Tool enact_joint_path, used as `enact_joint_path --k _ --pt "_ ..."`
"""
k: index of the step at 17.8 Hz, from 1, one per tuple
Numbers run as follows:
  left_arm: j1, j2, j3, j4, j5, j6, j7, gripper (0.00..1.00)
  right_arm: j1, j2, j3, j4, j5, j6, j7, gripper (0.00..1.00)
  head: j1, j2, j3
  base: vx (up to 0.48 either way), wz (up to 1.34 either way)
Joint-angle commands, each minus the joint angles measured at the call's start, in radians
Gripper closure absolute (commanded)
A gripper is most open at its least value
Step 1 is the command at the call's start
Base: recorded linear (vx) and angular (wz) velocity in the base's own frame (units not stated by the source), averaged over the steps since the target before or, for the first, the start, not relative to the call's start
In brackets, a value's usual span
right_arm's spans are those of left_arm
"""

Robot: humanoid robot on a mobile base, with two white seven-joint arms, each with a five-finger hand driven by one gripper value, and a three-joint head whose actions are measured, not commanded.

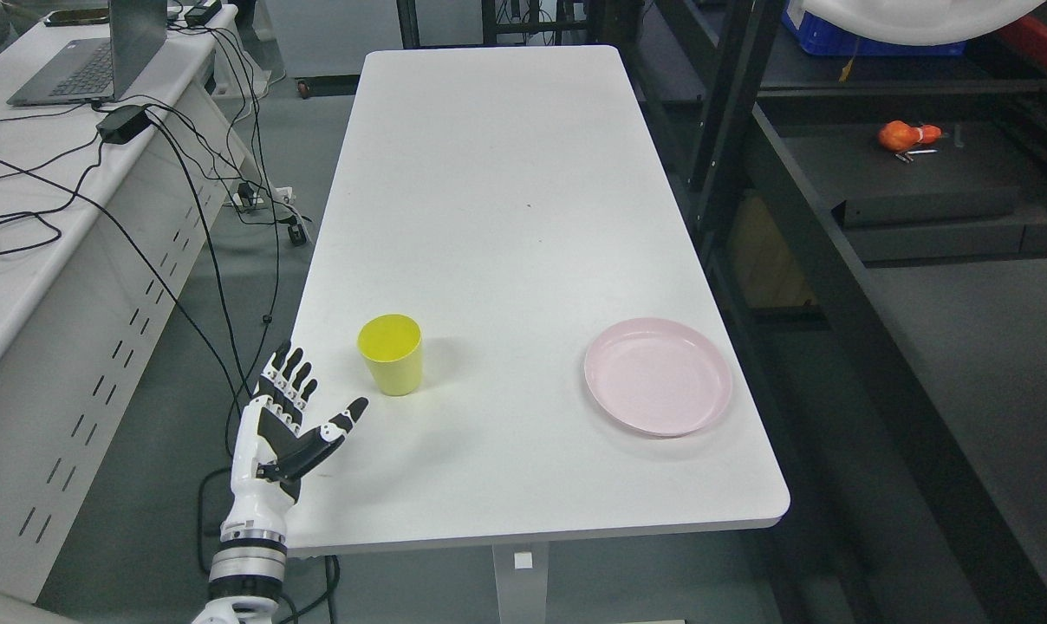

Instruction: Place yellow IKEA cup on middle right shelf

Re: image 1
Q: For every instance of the grey laptop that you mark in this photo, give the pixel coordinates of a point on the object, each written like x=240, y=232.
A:
x=100, y=69

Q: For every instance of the orange toy on shelf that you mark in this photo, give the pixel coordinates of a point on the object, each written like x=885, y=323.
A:
x=897, y=136

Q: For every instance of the white side desk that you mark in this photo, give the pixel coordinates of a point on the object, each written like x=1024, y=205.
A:
x=95, y=243

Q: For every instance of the white table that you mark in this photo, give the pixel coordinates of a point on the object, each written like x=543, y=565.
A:
x=509, y=200

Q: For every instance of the black power adapter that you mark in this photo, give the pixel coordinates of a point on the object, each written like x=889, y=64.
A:
x=123, y=124

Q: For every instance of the yellow plastic cup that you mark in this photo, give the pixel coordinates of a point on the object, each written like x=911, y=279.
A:
x=391, y=346

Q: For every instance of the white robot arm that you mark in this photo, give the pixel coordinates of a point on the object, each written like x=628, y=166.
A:
x=246, y=581

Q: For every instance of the pink plastic plate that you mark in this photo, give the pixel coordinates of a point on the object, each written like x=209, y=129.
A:
x=658, y=377

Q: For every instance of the black metal shelf rack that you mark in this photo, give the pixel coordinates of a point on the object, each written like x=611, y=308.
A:
x=890, y=308

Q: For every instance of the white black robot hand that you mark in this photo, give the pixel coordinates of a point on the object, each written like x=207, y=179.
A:
x=274, y=450

